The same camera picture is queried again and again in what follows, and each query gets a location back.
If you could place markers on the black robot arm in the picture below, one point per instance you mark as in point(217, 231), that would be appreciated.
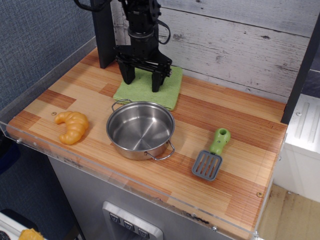
point(143, 19)

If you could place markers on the stainless steel pot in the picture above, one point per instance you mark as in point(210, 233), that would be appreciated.
point(141, 130)

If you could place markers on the silver button control panel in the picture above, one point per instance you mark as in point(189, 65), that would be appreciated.
point(125, 225)

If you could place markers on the green grey toy spatula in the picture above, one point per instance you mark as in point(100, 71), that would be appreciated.
point(208, 162)

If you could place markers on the green towel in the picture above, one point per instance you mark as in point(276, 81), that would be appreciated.
point(141, 89)

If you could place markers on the black right vertical post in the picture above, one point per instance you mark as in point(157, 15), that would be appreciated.
point(306, 64)

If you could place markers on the white aluminium side block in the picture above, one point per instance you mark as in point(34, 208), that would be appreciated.
point(304, 127)

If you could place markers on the orange plastic croissant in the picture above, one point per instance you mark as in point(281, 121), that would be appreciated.
point(76, 125)

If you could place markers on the black vertical post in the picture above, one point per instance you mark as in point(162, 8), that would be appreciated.
point(306, 64)
point(104, 35)

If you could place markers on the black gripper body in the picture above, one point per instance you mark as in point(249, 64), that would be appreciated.
point(144, 54)

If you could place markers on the yellow black object bottom left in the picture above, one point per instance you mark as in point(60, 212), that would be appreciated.
point(27, 234)

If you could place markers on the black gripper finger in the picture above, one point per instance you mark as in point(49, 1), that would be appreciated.
point(127, 72)
point(157, 80)

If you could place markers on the clear acrylic table guard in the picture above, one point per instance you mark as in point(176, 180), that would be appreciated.
point(164, 193)

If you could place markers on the black left vertical post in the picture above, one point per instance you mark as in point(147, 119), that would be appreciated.
point(104, 35)

